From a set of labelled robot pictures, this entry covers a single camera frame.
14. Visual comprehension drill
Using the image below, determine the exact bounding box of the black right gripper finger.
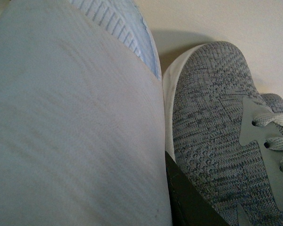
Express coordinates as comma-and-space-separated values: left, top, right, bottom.
165, 153, 228, 226

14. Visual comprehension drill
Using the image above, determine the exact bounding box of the grey knit sneaker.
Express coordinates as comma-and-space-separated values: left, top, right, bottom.
163, 41, 283, 226

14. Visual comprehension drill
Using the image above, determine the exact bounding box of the light blue slide slipper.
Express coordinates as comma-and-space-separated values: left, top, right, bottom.
0, 0, 172, 226

